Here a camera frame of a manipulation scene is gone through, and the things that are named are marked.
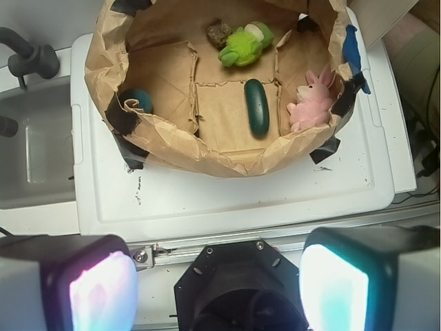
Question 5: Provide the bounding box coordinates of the aluminium rail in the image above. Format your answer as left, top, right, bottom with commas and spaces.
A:
128, 201, 440, 270

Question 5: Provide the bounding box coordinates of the brown rock block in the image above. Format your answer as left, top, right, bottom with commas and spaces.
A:
205, 19, 232, 50

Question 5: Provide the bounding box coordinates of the grey toy faucet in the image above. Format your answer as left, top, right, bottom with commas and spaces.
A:
1, 27, 60, 90

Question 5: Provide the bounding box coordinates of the white plastic bin lid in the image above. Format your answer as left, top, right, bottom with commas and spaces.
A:
71, 4, 416, 242

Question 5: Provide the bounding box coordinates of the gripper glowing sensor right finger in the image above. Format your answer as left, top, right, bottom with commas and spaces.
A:
299, 225, 440, 330

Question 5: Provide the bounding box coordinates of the pink plush bunny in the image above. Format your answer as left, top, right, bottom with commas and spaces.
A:
286, 63, 335, 132

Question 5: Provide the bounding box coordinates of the black hexagonal mount plate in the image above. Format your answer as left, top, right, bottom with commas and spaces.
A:
174, 247, 309, 330

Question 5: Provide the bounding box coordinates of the white toy sink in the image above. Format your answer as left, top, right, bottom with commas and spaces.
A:
1, 48, 79, 235

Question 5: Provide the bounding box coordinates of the blue ball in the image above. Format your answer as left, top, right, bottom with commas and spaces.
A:
119, 88, 153, 114

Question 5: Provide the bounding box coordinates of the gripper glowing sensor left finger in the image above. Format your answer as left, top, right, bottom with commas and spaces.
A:
1, 234, 139, 330

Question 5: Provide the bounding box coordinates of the dark green cucumber toy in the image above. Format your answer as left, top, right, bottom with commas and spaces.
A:
244, 79, 269, 139

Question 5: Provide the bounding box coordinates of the green plush frog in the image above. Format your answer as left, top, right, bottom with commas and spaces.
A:
218, 21, 274, 68

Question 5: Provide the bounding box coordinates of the brown paper bag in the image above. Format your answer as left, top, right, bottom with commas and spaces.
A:
85, 1, 364, 177

